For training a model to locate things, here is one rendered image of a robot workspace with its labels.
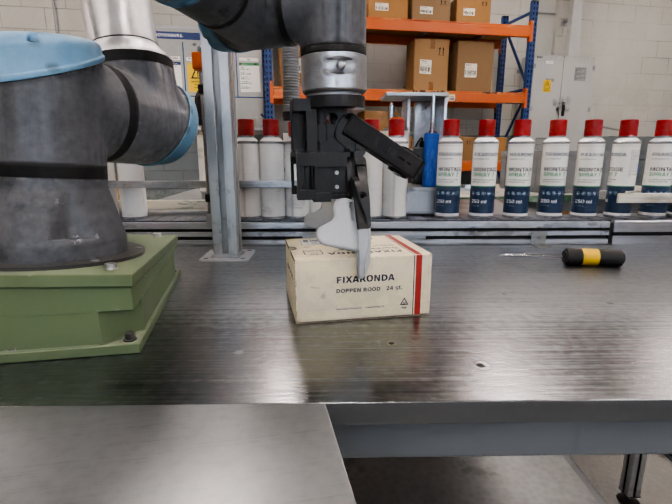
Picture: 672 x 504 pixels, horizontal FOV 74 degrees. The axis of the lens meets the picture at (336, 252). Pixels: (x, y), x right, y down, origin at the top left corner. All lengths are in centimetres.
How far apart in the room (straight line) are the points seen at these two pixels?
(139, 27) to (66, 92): 18
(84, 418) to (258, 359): 15
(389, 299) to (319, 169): 17
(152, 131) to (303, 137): 19
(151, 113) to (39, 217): 19
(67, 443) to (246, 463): 13
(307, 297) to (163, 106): 31
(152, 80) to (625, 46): 691
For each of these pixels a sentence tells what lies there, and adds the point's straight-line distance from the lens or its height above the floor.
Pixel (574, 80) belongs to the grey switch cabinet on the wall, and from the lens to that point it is 632.
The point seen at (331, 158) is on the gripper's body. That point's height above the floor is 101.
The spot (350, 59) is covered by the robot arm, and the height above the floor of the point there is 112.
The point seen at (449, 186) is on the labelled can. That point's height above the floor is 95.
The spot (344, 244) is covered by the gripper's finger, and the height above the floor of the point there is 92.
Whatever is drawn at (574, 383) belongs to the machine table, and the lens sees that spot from 44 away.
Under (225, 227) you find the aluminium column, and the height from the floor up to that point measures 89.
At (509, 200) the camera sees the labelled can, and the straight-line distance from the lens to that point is 103.
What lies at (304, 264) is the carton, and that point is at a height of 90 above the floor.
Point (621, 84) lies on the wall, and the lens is 724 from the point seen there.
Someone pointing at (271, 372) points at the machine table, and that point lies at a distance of 42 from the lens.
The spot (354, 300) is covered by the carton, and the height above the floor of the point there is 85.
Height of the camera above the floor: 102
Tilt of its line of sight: 13 degrees down
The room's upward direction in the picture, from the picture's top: straight up
